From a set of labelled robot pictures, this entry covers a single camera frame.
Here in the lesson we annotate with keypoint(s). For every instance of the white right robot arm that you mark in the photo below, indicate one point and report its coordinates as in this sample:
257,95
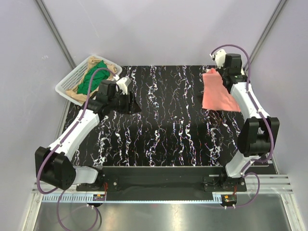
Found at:
257,138

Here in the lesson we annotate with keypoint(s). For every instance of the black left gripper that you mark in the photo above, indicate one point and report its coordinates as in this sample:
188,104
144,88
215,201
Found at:
130,108

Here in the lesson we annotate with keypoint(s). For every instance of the beige t shirt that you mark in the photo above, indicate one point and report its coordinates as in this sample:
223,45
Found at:
79,96

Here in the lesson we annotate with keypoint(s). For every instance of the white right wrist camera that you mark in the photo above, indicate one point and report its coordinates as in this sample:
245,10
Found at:
219,57

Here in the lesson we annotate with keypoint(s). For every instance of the controller board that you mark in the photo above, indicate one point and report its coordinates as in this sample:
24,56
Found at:
99,197
229,198

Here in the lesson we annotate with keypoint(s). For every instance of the aluminium frame rail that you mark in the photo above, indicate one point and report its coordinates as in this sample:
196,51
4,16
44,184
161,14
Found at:
205,194

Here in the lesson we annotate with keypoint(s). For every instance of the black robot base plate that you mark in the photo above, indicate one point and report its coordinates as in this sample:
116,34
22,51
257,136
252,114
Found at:
171,177

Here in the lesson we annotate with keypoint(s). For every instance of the salmon pink t shirt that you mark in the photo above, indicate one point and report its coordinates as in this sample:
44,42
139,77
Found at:
215,96

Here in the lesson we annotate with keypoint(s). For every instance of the left controller board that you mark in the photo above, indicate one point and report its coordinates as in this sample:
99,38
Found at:
99,197

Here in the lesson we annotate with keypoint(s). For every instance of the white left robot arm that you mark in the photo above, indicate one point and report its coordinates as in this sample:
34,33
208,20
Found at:
53,164

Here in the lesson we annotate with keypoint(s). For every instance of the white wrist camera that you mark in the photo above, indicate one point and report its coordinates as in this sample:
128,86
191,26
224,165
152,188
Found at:
219,57
124,84

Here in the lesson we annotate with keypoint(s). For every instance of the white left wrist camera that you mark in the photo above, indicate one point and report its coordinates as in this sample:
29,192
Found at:
124,84

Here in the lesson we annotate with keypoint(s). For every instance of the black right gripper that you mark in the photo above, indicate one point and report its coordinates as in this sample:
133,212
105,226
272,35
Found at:
219,70

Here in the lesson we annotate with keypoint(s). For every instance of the right controller board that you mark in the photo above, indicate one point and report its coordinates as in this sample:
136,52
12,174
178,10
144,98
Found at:
229,198

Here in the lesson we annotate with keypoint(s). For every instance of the white plastic laundry basket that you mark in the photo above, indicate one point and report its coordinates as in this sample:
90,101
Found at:
75,76

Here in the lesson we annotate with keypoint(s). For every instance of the green t shirt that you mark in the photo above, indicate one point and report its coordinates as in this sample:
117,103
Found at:
92,77

